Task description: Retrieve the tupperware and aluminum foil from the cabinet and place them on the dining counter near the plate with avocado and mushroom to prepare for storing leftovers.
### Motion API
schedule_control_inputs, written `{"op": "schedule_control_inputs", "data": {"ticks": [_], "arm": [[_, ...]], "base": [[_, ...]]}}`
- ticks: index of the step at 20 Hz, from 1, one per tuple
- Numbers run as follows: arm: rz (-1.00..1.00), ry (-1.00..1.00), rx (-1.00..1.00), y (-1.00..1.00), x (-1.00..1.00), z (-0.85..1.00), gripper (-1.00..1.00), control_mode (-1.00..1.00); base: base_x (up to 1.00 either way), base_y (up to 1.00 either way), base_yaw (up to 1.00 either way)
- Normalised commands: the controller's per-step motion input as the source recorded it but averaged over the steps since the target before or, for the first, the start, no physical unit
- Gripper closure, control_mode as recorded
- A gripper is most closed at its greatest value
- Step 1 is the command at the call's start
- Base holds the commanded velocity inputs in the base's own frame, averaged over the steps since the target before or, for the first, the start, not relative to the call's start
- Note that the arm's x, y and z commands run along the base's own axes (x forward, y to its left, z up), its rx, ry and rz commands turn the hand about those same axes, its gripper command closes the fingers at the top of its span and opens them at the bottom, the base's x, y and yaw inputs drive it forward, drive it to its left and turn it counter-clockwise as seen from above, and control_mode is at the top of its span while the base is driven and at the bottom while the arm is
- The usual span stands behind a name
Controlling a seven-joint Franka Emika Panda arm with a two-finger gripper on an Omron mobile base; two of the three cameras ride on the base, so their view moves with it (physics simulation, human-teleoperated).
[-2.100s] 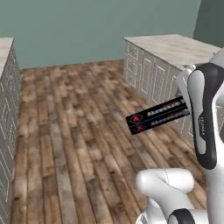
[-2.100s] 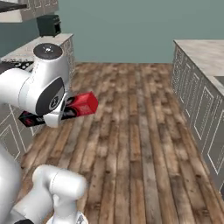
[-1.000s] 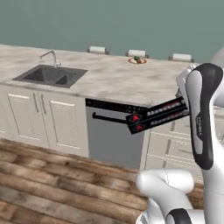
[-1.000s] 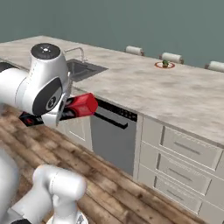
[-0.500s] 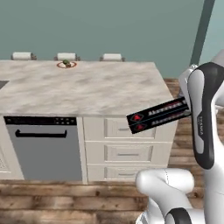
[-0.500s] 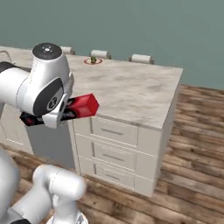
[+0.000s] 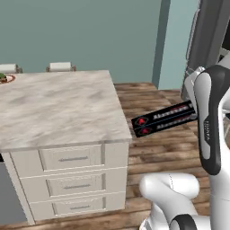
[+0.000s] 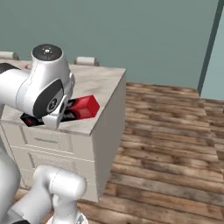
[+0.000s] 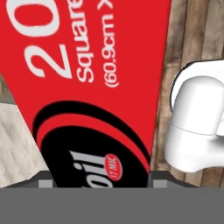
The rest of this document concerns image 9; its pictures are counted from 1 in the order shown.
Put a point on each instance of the white rounded object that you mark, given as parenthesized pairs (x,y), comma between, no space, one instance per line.
(195,125)

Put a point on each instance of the red aluminum foil box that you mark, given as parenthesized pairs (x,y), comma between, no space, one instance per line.
(93,87)

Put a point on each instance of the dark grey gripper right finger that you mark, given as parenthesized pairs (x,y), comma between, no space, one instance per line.
(163,179)

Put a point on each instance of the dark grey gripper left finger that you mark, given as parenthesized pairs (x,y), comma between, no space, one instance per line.
(40,179)

